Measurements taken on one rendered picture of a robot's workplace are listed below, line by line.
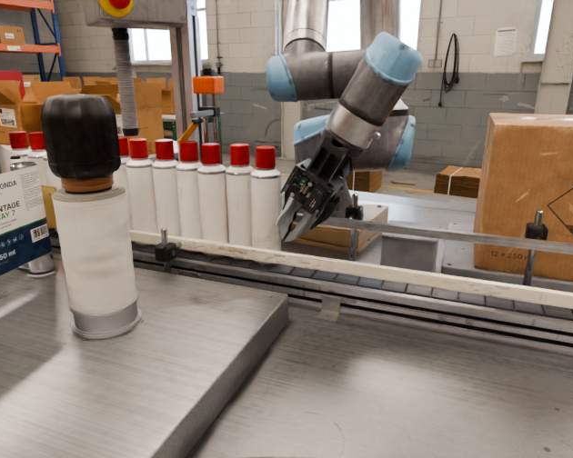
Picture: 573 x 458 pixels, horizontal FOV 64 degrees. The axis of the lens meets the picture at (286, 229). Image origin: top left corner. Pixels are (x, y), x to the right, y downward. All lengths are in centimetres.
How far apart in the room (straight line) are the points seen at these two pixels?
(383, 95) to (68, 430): 54
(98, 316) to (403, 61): 51
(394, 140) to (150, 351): 66
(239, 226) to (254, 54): 637
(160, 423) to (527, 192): 69
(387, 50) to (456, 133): 544
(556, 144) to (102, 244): 72
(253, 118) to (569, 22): 409
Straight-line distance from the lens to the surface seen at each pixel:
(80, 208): 59
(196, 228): 87
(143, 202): 91
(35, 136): 108
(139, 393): 54
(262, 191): 77
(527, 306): 77
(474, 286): 73
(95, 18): 95
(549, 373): 72
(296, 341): 70
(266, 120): 706
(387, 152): 101
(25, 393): 59
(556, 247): 79
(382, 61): 67
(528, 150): 89
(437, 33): 609
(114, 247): 61
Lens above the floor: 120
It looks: 19 degrees down
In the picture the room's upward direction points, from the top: straight up
